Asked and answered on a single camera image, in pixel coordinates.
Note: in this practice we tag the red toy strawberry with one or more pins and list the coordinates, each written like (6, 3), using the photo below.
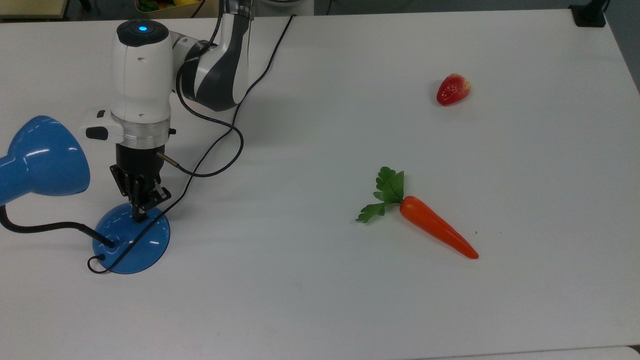
(452, 90)

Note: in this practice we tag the black table clamp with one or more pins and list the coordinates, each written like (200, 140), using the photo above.
(589, 16)

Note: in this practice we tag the green toy vegetable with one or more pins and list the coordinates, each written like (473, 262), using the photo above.
(147, 5)

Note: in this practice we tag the yellow toy fruit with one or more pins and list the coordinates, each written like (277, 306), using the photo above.
(185, 2)

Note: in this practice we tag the orange toy carrot green leaves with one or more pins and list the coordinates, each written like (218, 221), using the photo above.
(432, 225)

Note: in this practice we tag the wooden side table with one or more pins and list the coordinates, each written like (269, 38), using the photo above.
(30, 7)

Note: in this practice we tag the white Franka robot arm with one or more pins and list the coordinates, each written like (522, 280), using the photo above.
(142, 75)

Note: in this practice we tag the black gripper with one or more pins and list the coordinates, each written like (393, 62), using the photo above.
(140, 160)

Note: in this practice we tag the beige box of toy food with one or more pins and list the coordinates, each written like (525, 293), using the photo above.
(165, 12)

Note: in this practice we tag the blue desk lamp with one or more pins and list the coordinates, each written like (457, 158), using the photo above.
(50, 160)

